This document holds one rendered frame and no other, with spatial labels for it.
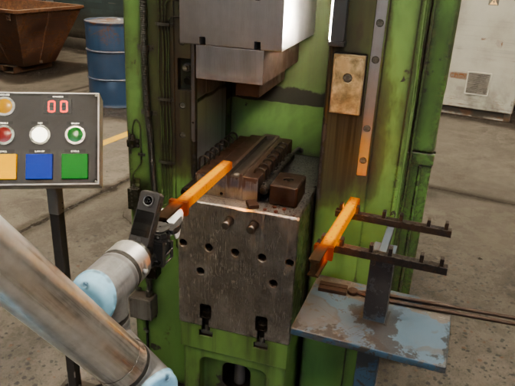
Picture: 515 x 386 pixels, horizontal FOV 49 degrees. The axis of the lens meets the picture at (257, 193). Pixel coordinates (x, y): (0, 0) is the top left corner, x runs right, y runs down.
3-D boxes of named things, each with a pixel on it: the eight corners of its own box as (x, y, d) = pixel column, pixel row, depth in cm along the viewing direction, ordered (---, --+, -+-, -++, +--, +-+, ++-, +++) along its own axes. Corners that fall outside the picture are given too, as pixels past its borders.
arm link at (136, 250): (98, 245, 108) (143, 255, 106) (111, 233, 113) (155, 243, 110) (101, 284, 112) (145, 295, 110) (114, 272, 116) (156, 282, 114)
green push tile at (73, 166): (87, 178, 165) (87, 153, 166) (60, 179, 164) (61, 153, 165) (88, 179, 167) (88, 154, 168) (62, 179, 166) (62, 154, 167)
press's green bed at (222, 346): (280, 454, 197) (288, 345, 179) (181, 426, 207) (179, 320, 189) (313, 356, 246) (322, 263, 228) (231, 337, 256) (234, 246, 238)
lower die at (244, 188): (257, 202, 170) (258, 176, 167) (195, 192, 175) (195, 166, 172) (290, 159, 207) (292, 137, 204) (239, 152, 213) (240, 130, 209)
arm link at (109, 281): (64, 325, 102) (57, 278, 98) (101, 289, 113) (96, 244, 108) (110, 336, 99) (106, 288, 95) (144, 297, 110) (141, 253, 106)
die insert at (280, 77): (259, 97, 169) (260, 77, 166) (235, 95, 171) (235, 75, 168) (284, 79, 195) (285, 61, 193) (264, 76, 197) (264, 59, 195)
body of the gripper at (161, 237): (144, 248, 127) (116, 276, 116) (143, 214, 123) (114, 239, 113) (175, 255, 125) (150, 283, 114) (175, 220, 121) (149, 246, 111)
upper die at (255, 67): (262, 85, 156) (264, 50, 153) (195, 78, 162) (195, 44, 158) (297, 61, 194) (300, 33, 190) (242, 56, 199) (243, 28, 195)
